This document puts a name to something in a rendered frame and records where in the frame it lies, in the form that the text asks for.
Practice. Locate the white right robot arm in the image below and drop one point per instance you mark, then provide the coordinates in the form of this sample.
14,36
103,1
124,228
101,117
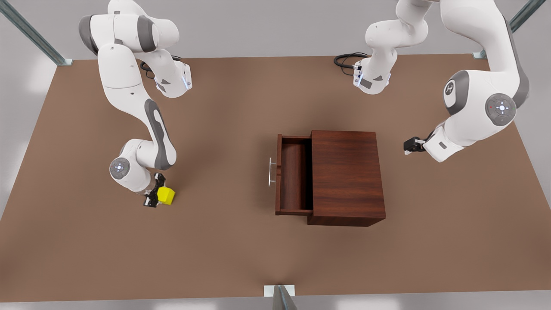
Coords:
129,82

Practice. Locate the silver frame post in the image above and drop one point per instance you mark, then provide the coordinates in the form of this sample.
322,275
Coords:
282,297
512,23
32,32

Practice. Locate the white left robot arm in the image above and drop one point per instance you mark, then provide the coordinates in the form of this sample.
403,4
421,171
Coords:
478,107

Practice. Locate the yellow cube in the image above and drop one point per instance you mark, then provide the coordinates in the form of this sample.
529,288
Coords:
166,195

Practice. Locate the dark wooden cabinet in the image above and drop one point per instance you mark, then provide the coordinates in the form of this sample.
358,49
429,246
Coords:
346,176

